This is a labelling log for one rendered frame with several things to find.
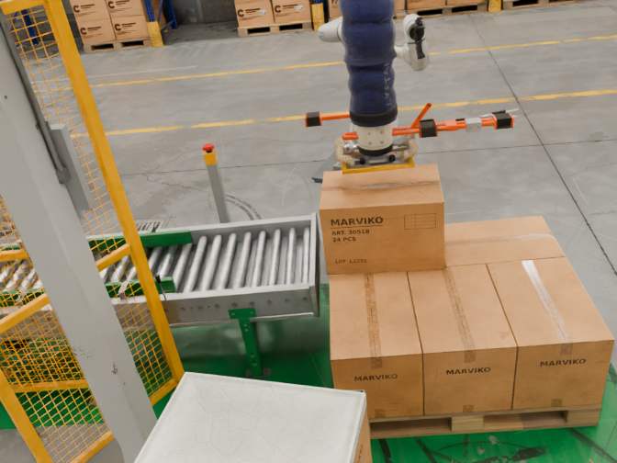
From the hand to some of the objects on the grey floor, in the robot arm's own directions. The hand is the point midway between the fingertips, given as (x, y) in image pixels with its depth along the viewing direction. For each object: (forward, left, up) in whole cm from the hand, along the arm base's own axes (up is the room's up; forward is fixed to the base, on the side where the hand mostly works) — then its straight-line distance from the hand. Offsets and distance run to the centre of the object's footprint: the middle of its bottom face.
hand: (421, 42), depth 282 cm
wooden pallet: (+34, +25, -160) cm, 166 cm away
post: (0, -120, -161) cm, 200 cm away
